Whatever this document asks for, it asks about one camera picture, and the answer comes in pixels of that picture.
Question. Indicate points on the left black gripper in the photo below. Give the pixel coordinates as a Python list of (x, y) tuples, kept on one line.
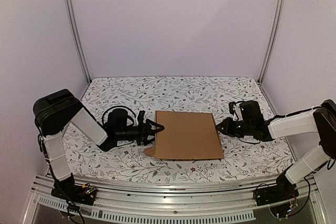
[(144, 134)]

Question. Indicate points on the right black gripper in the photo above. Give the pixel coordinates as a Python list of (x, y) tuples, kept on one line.
[(234, 126)]

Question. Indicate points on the right aluminium frame post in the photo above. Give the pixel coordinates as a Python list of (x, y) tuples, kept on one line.
[(271, 41)]

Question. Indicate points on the aluminium frame post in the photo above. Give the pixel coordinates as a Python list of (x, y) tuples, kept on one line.
[(77, 41), (271, 41)]

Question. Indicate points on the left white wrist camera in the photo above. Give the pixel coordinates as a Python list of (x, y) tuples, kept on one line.
[(140, 118)]

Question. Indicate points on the floral patterned table mat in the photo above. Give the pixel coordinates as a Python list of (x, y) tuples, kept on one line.
[(243, 159)]

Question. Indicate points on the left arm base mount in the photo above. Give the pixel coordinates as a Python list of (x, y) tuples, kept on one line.
[(68, 190)]

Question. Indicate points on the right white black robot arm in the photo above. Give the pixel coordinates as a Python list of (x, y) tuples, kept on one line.
[(247, 120)]

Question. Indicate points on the left aluminium frame post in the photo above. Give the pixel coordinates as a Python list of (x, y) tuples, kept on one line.
[(77, 41)]

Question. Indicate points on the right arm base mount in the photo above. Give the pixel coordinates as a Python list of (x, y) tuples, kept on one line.
[(275, 192)]

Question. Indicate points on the brown cardboard box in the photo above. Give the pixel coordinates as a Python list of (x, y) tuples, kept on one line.
[(187, 136)]

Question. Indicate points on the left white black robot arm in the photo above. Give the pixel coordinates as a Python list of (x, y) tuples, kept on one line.
[(56, 111)]

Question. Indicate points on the aluminium front rail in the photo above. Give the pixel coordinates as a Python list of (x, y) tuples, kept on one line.
[(134, 202)]

